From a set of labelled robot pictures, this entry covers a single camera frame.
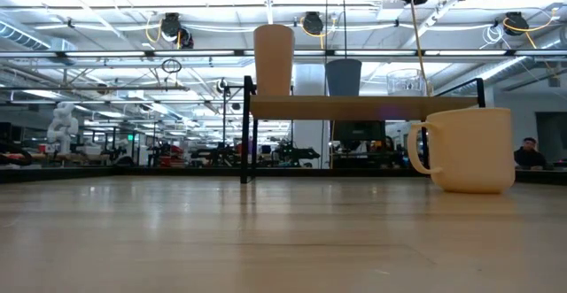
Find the clear glass cup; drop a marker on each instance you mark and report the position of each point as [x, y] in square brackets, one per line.
[404, 84]

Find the grey-blue ribbed cup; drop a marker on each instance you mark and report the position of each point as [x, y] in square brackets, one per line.
[343, 77]

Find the tall peach plastic cup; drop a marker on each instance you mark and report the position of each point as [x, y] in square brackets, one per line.
[274, 58]

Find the black background robot arm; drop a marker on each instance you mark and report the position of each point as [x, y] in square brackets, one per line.
[297, 153]

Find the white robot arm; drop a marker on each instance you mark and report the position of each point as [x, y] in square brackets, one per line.
[62, 125]

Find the black monitor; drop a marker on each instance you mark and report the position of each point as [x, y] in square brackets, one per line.
[359, 131]

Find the small black ceiling reel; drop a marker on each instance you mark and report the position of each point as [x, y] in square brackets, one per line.
[221, 85]

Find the person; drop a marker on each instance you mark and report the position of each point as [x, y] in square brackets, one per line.
[529, 156]

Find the wooden shelf with black frame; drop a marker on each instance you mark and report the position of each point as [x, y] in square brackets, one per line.
[354, 108]

